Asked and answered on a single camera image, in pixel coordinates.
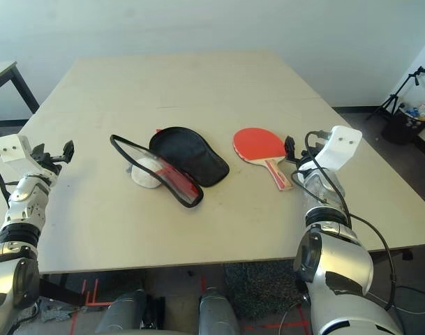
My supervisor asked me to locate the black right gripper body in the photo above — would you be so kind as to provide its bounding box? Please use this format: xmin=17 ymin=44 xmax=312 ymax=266
xmin=284 ymin=151 xmax=317 ymax=171

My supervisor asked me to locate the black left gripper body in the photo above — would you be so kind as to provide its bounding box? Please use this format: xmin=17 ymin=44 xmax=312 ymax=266
xmin=35 ymin=152 xmax=66 ymax=172

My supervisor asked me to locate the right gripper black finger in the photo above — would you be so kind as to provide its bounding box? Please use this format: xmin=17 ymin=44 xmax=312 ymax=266
xmin=283 ymin=135 xmax=297 ymax=161

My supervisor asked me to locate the red ping-pong paddle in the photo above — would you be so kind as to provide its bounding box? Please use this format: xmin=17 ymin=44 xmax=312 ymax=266
xmin=232 ymin=127 xmax=297 ymax=193

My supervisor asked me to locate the white plush zipper pull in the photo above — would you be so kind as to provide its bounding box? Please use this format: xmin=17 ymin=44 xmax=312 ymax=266
xmin=124 ymin=157 xmax=165 ymax=190

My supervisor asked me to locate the red black paddle case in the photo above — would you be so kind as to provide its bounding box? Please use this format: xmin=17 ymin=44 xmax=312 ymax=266
xmin=109 ymin=126 xmax=231 ymax=210

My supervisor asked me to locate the black-framed side table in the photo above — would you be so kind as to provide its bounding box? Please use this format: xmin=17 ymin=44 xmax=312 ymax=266
xmin=0 ymin=60 xmax=40 ymax=115

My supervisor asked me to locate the black storage bin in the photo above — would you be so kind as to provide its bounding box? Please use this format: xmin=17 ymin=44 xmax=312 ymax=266
xmin=380 ymin=107 xmax=425 ymax=147

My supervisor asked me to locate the black tripod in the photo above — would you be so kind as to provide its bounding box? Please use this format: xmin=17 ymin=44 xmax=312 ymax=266
xmin=365 ymin=66 xmax=425 ymax=122

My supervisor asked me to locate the dark grey shaggy carpet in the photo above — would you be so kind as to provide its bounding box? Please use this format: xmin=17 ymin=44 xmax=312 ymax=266
xmin=223 ymin=259 xmax=308 ymax=312

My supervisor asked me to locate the black table support bar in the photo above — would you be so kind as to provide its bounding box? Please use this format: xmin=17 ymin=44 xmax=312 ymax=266
xmin=38 ymin=274 xmax=84 ymax=307

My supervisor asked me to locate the colourful clutter in bin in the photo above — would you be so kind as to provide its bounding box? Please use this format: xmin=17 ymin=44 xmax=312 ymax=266
xmin=399 ymin=102 xmax=425 ymax=123

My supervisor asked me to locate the grey cloth scrap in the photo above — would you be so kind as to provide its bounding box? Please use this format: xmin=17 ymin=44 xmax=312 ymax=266
xmin=36 ymin=299 xmax=74 ymax=325

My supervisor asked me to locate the grey left robot leg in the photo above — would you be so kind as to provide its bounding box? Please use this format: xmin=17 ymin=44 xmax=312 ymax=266
xmin=94 ymin=288 xmax=147 ymax=335

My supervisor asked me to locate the grey robot leg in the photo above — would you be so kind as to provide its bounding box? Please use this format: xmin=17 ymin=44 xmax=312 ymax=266
xmin=197 ymin=286 xmax=241 ymax=335
xmin=94 ymin=288 xmax=147 ymax=335

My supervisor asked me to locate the grey right robot leg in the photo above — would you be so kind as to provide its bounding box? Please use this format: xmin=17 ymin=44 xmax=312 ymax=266
xmin=197 ymin=286 xmax=241 ymax=335

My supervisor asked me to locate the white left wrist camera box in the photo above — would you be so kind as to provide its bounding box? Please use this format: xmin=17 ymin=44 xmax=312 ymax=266
xmin=0 ymin=133 xmax=34 ymax=164

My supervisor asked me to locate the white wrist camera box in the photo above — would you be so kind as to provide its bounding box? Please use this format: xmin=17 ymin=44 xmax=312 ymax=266
xmin=318 ymin=125 xmax=363 ymax=172
xmin=0 ymin=133 xmax=34 ymax=164

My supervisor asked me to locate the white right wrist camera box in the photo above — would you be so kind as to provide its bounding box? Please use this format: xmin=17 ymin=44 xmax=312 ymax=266
xmin=318 ymin=125 xmax=363 ymax=172

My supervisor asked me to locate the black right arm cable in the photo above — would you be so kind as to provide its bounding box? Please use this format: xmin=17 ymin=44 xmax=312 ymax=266
xmin=304 ymin=129 xmax=404 ymax=314

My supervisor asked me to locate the thin white floor cable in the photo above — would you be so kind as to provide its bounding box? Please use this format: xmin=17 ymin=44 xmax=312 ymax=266
xmin=279 ymin=301 xmax=313 ymax=335

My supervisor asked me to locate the black floor cable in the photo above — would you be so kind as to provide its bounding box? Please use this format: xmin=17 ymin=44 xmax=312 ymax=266
xmin=389 ymin=283 xmax=425 ymax=315

